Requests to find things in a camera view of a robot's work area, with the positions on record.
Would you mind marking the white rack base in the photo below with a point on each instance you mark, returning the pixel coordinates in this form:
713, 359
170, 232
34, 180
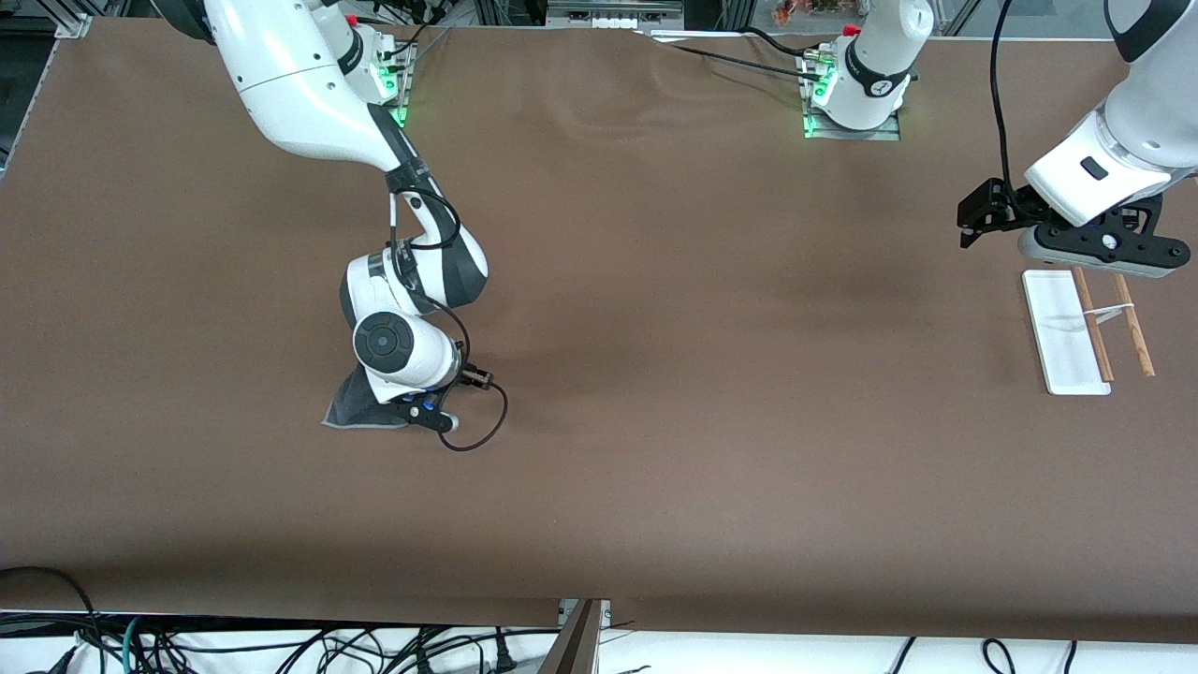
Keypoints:
1058, 337

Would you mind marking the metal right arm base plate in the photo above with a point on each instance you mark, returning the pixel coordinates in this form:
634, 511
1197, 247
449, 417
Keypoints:
401, 94

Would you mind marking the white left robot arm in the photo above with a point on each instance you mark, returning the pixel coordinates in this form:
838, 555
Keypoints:
1132, 131

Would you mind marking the white power strip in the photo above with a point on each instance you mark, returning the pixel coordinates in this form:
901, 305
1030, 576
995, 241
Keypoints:
613, 19

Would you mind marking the orange patterned object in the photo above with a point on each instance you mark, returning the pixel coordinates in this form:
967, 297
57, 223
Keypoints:
805, 9

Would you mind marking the brown wooden post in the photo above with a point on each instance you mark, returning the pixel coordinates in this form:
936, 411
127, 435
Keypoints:
576, 646

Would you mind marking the metal table bracket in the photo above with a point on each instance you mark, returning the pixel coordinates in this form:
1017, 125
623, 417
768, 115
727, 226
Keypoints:
565, 613

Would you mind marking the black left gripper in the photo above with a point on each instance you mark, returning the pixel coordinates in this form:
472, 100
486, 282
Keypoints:
1014, 207

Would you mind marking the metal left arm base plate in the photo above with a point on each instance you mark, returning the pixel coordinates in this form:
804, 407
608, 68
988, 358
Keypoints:
884, 131

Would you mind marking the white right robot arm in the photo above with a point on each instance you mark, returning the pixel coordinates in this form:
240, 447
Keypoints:
290, 84

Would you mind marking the aluminium frame corner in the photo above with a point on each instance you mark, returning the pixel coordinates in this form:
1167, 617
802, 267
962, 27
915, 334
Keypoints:
73, 25

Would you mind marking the grey towel with pink tag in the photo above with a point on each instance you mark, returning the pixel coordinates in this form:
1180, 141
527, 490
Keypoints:
351, 407

